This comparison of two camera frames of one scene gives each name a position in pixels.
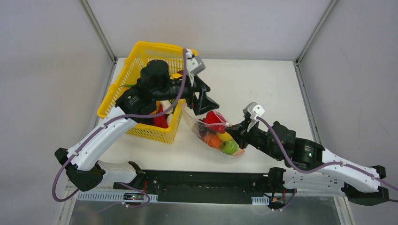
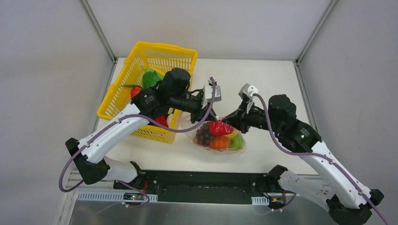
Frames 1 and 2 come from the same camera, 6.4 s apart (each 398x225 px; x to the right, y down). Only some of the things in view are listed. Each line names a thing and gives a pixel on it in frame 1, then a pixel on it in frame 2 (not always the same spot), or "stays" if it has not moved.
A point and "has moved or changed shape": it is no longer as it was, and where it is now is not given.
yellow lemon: (225, 136) has moved or changed shape
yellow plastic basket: (128, 73) stays
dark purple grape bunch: (203, 131) has moved or changed shape
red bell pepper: (215, 122) stays
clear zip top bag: (211, 131) has moved or changed shape
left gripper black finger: (203, 103) → (197, 116)
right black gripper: (244, 132) → (243, 115)
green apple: (229, 147) has moved or changed shape
